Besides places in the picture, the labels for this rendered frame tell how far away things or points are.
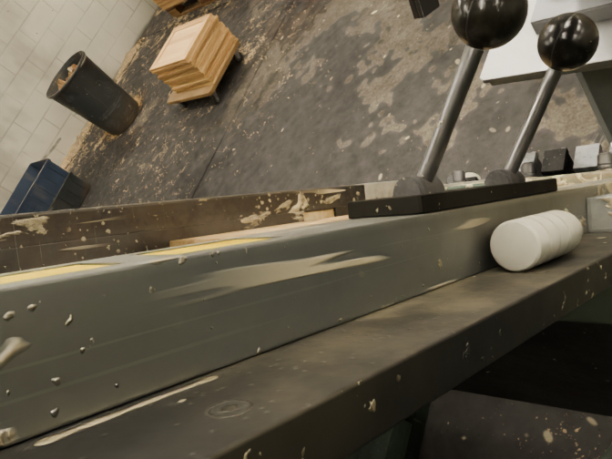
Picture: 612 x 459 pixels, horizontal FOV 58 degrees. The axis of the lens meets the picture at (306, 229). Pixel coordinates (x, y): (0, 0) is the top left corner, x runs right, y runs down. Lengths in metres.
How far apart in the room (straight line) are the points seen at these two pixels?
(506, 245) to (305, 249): 0.15
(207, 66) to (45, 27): 2.62
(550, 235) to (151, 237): 0.52
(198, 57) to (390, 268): 3.92
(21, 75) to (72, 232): 5.59
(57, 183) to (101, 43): 2.03
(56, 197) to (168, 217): 4.39
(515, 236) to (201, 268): 0.20
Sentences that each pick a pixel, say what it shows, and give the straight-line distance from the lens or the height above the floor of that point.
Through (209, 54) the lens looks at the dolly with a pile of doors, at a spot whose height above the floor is 0.27.
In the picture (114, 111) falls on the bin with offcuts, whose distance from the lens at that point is 5.33.
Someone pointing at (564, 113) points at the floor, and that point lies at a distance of 2.38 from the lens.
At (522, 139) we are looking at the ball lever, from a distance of 0.43.
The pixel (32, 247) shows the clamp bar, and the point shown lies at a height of 1.50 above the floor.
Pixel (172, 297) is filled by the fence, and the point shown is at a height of 1.61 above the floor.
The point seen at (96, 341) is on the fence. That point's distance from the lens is 0.17.
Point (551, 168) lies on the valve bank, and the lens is 1.23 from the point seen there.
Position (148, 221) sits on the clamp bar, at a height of 1.39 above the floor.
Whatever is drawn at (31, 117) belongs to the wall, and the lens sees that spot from 6.22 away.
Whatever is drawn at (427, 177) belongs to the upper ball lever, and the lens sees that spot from 0.33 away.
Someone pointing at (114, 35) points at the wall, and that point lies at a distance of 6.72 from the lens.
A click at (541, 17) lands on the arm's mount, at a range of 1.51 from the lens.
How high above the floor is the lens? 1.71
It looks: 38 degrees down
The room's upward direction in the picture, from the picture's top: 52 degrees counter-clockwise
